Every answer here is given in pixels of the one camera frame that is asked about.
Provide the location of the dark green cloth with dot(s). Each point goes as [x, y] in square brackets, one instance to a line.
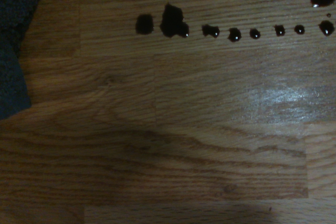
[10, 51]

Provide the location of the dark liquid spill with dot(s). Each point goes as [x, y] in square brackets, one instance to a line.
[172, 20]

